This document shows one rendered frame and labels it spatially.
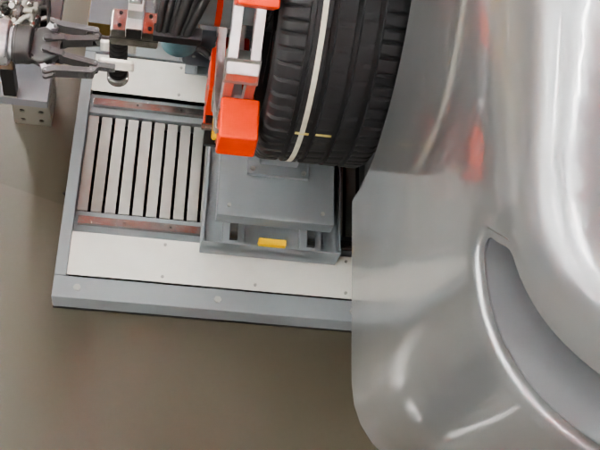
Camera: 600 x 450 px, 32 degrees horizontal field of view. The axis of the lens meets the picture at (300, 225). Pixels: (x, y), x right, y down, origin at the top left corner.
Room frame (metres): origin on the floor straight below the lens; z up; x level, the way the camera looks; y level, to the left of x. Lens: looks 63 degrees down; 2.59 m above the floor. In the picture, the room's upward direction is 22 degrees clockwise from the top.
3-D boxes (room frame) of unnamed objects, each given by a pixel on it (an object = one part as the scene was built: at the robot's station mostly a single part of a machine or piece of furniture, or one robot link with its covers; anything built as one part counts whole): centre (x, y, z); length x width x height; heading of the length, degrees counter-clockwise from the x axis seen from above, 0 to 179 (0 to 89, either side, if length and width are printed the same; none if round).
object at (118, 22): (1.11, 0.43, 0.93); 0.09 x 0.05 x 0.05; 108
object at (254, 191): (1.38, 0.12, 0.32); 0.40 x 0.30 x 0.28; 18
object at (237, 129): (1.03, 0.18, 0.85); 0.09 x 0.08 x 0.07; 18
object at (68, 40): (1.09, 0.55, 0.83); 0.11 x 0.01 x 0.04; 119
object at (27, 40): (1.05, 0.61, 0.83); 0.09 x 0.08 x 0.07; 108
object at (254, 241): (1.38, 0.12, 0.13); 0.50 x 0.36 x 0.10; 18
